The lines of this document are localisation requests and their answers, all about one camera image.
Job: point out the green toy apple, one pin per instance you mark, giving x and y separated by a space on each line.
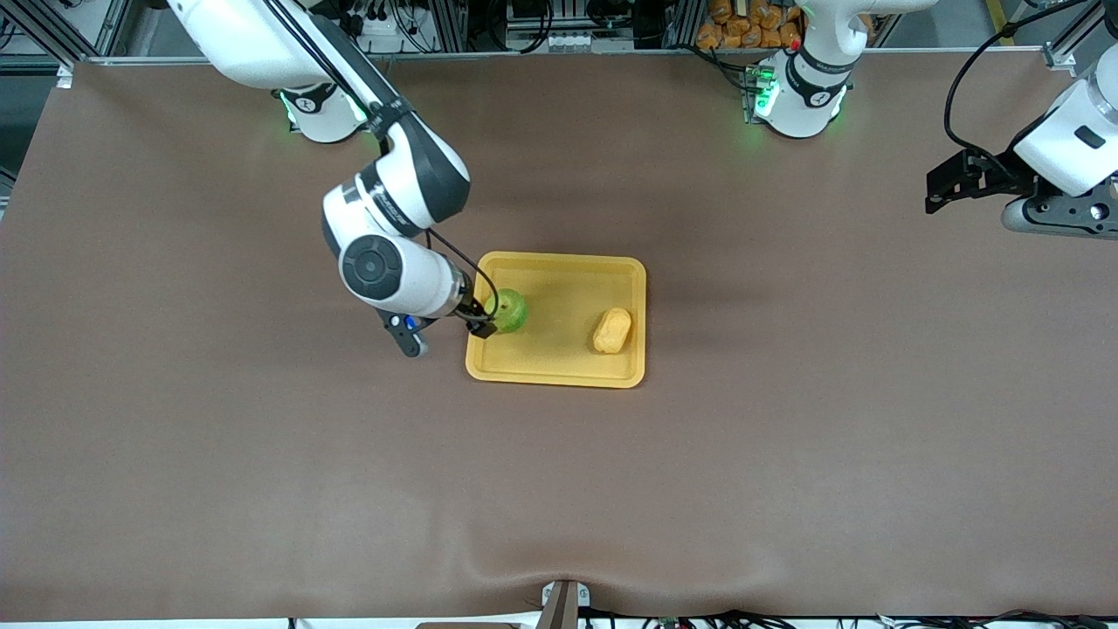
511 310

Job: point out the yellow toy potato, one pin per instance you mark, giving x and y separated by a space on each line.
611 330

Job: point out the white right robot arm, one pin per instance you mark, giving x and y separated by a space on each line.
262 35

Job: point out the yellow plastic tray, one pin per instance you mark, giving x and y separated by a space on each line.
556 349

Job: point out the brown table mat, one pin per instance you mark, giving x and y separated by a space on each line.
349 480

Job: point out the white power strip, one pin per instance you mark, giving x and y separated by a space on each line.
568 41

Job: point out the metal table clamp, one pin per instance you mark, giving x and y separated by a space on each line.
563 607

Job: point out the aluminium frame post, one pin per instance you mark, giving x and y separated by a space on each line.
1061 54
87 26

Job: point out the aluminium table edge rail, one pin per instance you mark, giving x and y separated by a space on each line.
568 54

